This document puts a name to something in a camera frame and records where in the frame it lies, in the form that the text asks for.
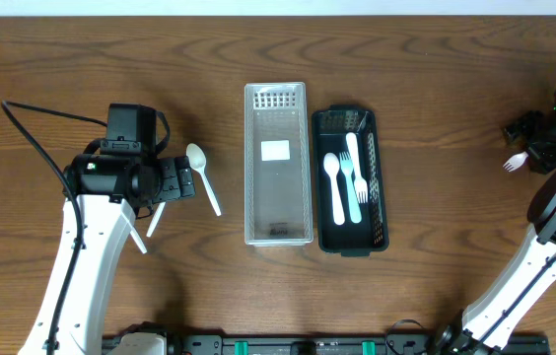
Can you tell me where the white label in basket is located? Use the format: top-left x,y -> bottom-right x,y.
260,140 -> 291,162

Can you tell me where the clear perforated plastic basket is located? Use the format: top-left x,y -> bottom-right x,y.
244,82 -> 313,247

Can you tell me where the pale pink plastic fork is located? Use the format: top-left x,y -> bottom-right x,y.
503,152 -> 528,173

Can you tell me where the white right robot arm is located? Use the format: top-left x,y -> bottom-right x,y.
426,91 -> 556,354

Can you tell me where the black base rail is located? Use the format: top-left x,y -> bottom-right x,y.
99,320 -> 550,355

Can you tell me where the white spork rounded head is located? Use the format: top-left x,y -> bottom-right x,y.
323,153 -> 345,226

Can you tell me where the dark green plastic basket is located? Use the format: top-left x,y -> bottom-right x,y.
312,105 -> 389,256

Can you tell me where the white plastic fork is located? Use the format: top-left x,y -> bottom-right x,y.
346,132 -> 368,204

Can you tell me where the white plastic spoon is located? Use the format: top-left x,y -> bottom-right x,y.
146,202 -> 166,238
186,143 -> 222,216
122,214 -> 147,253

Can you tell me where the pale green plastic fork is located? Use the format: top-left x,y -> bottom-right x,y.
339,152 -> 362,224

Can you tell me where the white plastic spoon rightmost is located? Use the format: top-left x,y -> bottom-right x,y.
186,143 -> 222,216

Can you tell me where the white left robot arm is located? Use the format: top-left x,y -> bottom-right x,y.
20,154 -> 195,354

